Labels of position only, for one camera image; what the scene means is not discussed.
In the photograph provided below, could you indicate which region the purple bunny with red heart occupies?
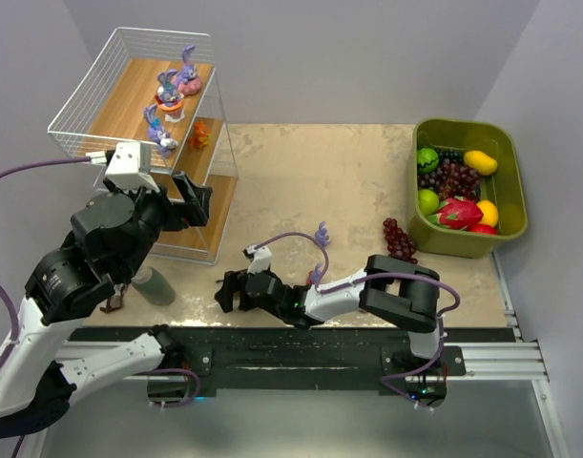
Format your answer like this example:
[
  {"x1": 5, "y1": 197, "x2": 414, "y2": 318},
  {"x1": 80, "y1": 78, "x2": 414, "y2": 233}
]
[{"x1": 306, "y1": 263, "x2": 323, "y2": 285}]

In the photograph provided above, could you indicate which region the orange dragon toy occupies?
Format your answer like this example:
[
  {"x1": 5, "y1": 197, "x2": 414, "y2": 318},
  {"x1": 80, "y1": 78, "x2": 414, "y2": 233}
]
[{"x1": 191, "y1": 120, "x2": 211, "y2": 149}]

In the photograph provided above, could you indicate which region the small purple bunny toy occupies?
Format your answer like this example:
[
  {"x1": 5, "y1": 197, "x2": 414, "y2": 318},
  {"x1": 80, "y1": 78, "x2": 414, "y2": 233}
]
[{"x1": 143, "y1": 104, "x2": 178, "y2": 158}]

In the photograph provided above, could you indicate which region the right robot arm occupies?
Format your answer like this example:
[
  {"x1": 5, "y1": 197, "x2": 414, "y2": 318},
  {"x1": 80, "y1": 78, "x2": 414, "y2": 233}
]
[{"x1": 215, "y1": 255, "x2": 460, "y2": 363}]

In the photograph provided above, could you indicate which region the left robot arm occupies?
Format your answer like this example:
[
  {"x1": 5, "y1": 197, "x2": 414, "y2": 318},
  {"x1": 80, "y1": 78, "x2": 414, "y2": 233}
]
[{"x1": 0, "y1": 173, "x2": 213, "y2": 439}]

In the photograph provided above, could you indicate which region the green bottle white cap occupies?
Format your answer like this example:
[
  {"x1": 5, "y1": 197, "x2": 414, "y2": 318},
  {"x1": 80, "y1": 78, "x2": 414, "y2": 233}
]
[{"x1": 131, "y1": 265, "x2": 176, "y2": 306}]

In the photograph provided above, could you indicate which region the purple bunny standing toy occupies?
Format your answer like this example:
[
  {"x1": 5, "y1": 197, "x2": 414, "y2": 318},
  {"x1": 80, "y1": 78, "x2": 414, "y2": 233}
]
[{"x1": 314, "y1": 221, "x2": 330, "y2": 247}]

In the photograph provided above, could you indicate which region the brown chocolate bar wrapper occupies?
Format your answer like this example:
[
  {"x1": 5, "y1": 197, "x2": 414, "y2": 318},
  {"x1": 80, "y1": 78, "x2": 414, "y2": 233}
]
[{"x1": 100, "y1": 284, "x2": 128, "y2": 313}]

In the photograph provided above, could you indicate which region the red grape bunch on table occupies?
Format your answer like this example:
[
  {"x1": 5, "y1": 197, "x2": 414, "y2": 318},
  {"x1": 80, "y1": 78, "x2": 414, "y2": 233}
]
[{"x1": 383, "y1": 218, "x2": 418, "y2": 264}]

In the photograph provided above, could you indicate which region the green lime toy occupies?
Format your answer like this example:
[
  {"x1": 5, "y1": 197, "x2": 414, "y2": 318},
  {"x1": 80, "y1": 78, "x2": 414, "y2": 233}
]
[{"x1": 417, "y1": 189, "x2": 440, "y2": 217}]

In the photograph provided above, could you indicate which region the pink dragon fruit toy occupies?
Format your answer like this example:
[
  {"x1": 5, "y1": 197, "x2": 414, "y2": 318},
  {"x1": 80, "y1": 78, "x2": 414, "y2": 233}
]
[{"x1": 427, "y1": 197, "x2": 483, "y2": 230}]

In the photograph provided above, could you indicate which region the green watermelon toy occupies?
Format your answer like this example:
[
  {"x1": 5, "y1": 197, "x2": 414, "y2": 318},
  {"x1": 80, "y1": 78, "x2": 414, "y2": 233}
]
[{"x1": 416, "y1": 147, "x2": 439, "y2": 175}]

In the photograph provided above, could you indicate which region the red grape bunch in bin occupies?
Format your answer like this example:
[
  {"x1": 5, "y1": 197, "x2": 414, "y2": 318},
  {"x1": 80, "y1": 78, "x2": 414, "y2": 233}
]
[{"x1": 417, "y1": 162, "x2": 481, "y2": 201}]

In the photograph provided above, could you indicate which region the red apple toy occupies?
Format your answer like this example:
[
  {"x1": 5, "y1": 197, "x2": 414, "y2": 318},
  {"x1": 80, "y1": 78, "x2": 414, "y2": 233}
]
[{"x1": 468, "y1": 223, "x2": 498, "y2": 236}]

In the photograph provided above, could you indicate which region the dark blue grape bunch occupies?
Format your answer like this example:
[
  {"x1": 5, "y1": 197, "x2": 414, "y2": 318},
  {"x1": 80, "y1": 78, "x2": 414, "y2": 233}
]
[{"x1": 435, "y1": 148, "x2": 464, "y2": 164}]

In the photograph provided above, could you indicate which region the yellow lemon toy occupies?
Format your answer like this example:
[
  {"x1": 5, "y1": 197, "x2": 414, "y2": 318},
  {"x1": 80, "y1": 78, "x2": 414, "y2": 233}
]
[{"x1": 476, "y1": 199, "x2": 499, "y2": 227}]

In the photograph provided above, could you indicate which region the yellow mango toy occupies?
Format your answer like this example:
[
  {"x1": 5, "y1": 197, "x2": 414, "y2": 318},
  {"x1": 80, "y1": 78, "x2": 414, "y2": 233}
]
[{"x1": 464, "y1": 150, "x2": 498, "y2": 177}]

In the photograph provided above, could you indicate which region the green plastic bin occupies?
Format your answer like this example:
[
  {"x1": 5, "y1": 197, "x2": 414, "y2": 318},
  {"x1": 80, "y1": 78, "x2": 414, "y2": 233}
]
[{"x1": 406, "y1": 118, "x2": 529, "y2": 259}]

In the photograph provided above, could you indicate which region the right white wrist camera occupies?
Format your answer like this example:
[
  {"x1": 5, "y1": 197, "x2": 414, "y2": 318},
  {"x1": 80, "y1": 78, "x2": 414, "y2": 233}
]
[{"x1": 243, "y1": 245, "x2": 272, "y2": 275}]

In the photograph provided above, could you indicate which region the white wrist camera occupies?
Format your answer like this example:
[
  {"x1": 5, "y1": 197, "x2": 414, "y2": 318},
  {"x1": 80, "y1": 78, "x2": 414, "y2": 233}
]
[
  {"x1": 243, "y1": 245, "x2": 272, "y2": 275},
  {"x1": 86, "y1": 141, "x2": 158, "y2": 192}
]

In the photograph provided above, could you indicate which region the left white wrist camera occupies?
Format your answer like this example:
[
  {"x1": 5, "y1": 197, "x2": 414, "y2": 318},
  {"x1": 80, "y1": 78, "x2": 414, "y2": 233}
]
[{"x1": 86, "y1": 141, "x2": 158, "y2": 192}]

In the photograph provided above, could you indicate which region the black mounting base rail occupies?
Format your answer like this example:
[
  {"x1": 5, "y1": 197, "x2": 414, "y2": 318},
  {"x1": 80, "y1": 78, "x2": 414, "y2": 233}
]
[{"x1": 69, "y1": 325, "x2": 519, "y2": 400}]

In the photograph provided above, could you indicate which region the white wire wooden shelf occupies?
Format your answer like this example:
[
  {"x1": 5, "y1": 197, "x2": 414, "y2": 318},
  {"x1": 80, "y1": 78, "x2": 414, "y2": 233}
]
[{"x1": 48, "y1": 27, "x2": 239, "y2": 264}]

